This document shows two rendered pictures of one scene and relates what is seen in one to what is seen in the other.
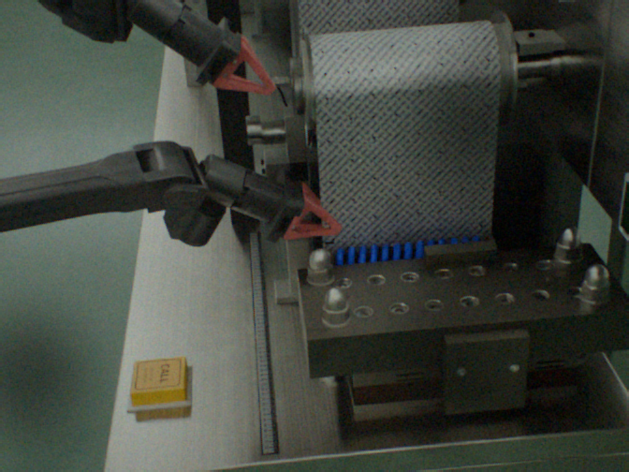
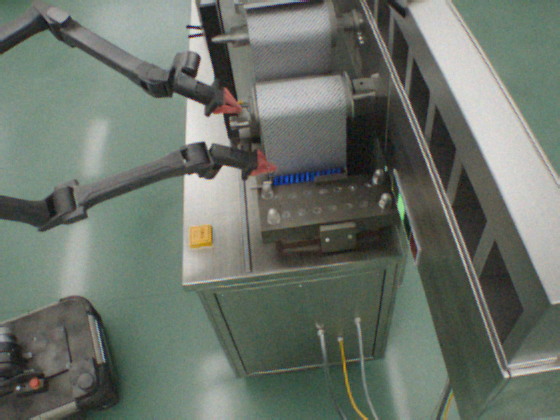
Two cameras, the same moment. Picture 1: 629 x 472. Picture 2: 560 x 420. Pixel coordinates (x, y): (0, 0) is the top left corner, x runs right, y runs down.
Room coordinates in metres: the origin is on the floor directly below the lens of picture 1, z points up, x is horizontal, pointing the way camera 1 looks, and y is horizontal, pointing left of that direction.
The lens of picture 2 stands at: (0.02, -0.11, 2.20)
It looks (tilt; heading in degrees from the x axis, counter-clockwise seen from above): 52 degrees down; 4
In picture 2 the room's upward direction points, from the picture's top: 8 degrees counter-clockwise
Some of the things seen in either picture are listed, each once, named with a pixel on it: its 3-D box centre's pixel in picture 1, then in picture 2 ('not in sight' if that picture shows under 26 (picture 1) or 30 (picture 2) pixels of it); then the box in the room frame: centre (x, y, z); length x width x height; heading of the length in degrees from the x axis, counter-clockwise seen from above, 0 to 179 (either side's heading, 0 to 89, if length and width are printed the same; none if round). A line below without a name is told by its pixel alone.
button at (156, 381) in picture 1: (159, 380); (200, 236); (0.97, 0.22, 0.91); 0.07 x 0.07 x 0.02; 4
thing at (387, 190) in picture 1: (406, 198); (306, 154); (1.09, -0.13, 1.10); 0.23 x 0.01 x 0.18; 94
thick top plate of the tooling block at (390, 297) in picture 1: (456, 306); (328, 206); (0.98, -0.18, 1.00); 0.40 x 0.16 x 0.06; 94
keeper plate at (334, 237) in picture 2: (485, 372); (338, 238); (0.88, -0.20, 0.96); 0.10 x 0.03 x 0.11; 94
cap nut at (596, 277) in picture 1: (596, 281); (386, 199); (0.94, -0.34, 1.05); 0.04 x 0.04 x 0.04
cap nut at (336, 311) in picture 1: (335, 304); (273, 214); (0.92, -0.02, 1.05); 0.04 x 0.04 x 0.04
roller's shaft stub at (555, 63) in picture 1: (529, 66); (361, 95); (1.16, -0.30, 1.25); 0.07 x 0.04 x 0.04; 94
